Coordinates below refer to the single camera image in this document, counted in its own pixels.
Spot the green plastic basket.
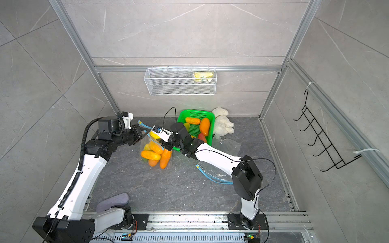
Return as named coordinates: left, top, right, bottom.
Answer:
left=177, top=109, right=215, bottom=145

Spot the white wire wall basket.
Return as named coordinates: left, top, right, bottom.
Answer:
left=144, top=67, right=217, bottom=96

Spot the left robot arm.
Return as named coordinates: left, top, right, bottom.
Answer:
left=32, top=111, right=145, bottom=243

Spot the yellow sponge in wire basket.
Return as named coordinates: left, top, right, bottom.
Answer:
left=192, top=71, right=215, bottom=83

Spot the red mango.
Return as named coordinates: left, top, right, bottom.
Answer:
left=197, top=133, right=207, bottom=143

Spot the clear zip-top bag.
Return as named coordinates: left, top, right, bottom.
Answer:
left=196, top=138, right=241, bottom=185
left=138, top=120, right=172, bottom=168

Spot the white plush toy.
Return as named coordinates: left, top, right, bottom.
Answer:
left=212, top=107, right=235, bottom=137

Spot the yellow orange mango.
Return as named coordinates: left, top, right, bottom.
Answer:
left=140, top=150, right=161, bottom=161

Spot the grey purple cloth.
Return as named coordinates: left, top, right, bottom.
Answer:
left=96, top=193, right=129, bottom=213

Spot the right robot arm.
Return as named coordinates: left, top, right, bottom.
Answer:
left=150, top=122, right=269, bottom=230

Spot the large orange mango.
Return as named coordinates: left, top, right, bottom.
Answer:
left=199, top=118, right=211, bottom=137

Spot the metal base rail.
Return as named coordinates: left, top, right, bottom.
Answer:
left=81, top=212, right=319, bottom=243

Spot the black wall hook rack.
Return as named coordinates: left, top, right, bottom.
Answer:
left=294, top=89, right=362, bottom=172

